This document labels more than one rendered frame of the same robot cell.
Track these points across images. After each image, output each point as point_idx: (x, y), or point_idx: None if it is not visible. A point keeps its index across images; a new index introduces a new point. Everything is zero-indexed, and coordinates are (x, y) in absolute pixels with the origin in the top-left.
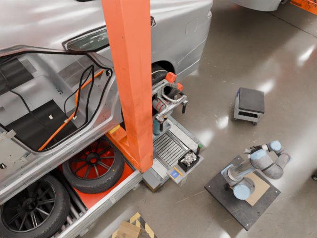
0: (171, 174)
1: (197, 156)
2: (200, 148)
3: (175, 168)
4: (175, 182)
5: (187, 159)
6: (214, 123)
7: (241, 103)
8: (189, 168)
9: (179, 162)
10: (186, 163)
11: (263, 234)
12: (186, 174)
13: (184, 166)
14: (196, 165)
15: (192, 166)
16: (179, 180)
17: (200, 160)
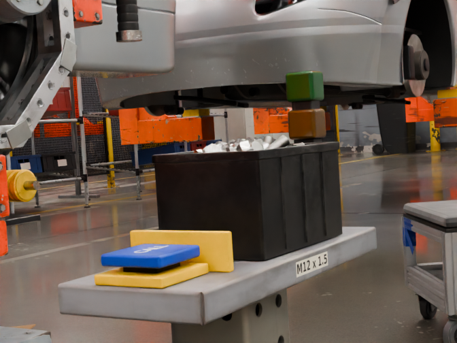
0: (113, 252)
1: (315, 143)
2: (311, 86)
3: (149, 231)
4: (179, 304)
5: (237, 140)
6: None
7: (445, 213)
8: (282, 211)
9: (171, 175)
10: (237, 146)
11: None
12: (274, 263)
13: (228, 152)
14: (339, 250)
15: (305, 219)
16: (221, 282)
17: (353, 232)
